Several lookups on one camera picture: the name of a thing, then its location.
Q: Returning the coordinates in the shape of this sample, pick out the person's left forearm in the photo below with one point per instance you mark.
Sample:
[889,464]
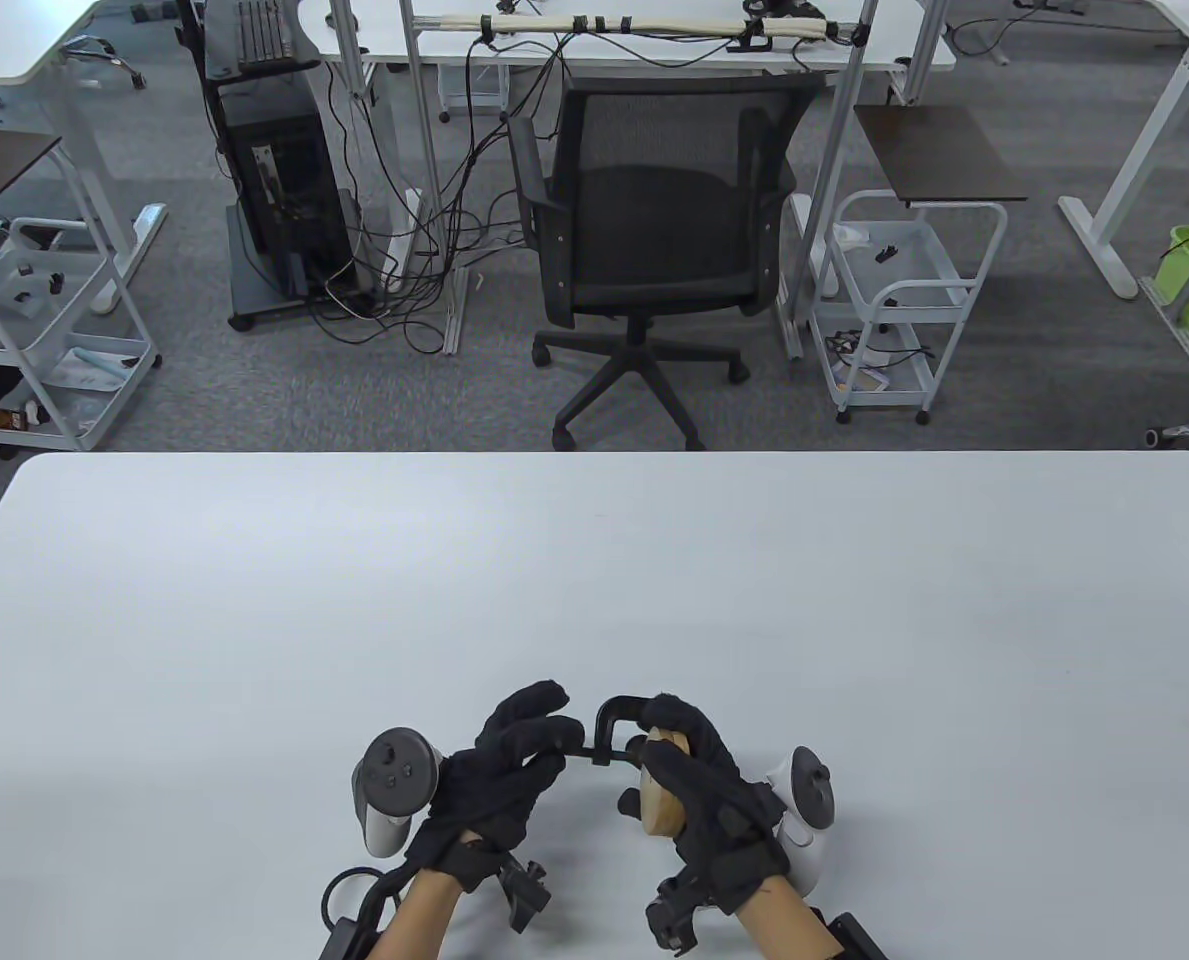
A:
[419,920]

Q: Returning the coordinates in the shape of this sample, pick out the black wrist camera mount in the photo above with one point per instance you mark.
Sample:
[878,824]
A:
[676,915]
[526,895]

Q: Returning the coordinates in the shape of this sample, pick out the black mesh office chair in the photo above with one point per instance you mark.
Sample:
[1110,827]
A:
[654,230]

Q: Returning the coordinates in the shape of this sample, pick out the white paper sheet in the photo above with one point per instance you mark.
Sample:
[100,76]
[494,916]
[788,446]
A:
[94,368]

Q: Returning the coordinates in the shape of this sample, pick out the black metal C clamp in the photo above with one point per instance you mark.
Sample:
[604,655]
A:
[599,725]

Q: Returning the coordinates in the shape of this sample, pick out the person's right forearm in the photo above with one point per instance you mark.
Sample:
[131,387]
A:
[789,925]

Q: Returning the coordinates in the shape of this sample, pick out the person's right hand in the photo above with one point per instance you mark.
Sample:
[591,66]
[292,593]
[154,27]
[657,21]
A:
[729,820]

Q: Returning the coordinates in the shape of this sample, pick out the black computer tower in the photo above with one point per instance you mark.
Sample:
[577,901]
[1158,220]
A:
[284,180]

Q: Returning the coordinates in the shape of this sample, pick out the black wrist battery pack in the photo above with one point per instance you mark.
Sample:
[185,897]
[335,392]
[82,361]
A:
[344,942]
[859,940]

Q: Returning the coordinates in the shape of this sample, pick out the grey and white controller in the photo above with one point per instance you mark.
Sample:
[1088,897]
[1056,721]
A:
[396,770]
[812,790]

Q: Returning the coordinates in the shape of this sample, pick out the person's left hand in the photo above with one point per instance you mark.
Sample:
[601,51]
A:
[499,780]

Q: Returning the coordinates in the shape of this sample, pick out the white power strip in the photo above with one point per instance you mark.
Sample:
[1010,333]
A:
[401,250]

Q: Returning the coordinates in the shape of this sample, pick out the grey rolling computer stand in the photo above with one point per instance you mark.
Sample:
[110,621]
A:
[249,290]

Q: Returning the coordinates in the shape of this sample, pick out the black keyboard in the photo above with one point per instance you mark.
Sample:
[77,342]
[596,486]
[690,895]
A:
[259,30]

